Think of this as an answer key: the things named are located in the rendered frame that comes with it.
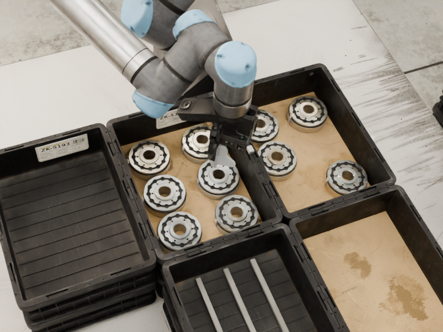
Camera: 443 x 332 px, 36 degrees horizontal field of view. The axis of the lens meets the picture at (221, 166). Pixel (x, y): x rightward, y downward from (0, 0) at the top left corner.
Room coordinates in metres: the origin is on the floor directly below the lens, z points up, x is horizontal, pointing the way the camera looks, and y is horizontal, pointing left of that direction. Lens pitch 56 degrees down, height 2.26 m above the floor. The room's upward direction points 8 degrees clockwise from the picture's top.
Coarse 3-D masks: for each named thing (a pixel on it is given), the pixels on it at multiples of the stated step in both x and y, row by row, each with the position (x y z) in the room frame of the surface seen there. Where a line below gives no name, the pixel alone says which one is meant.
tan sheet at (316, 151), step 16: (272, 112) 1.14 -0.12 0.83; (288, 128) 1.09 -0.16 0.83; (288, 144) 1.04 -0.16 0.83; (304, 144) 1.05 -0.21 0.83; (320, 144) 1.05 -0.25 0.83; (336, 144) 1.06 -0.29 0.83; (304, 160) 1.00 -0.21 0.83; (320, 160) 1.00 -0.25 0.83; (336, 160) 1.01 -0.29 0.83; (352, 160) 1.02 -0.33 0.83; (304, 176) 0.95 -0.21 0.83; (320, 176) 0.96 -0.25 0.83; (288, 192) 0.89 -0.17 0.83; (304, 192) 0.90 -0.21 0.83; (320, 192) 0.91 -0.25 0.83; (288, 208) 0.85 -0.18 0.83
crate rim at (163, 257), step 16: (208, 96) 1.08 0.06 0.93; (112, 128) 0.94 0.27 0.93; (128, 176) 0.82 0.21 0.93; (256, 176) 0.86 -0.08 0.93; (144, 208) 0.74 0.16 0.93; (272, 208) 0.78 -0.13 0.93; (144, 224) 0.70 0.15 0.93; (256, 224) 0.74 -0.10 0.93; (272, 224) 0.74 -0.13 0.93; (208, 240) 0.68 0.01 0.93; (224, 240) 0.69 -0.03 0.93; (160, 256) 0.63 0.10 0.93; (176, 256) 0.63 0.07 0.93
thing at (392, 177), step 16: (320, 64) 1.24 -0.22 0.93; (256, 80) 1.15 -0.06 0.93; (272, 80) 1.16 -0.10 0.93; (352, 112) 1.09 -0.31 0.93; (256, 160) 0.91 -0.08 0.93; (384, 160) 0.96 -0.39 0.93; (272, 192) 0.83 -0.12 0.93; (352, 192) 0.85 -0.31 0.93; (368, 192) 0.86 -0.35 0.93; (304, 208) 0.79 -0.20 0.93; (320, 208) 0.80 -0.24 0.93
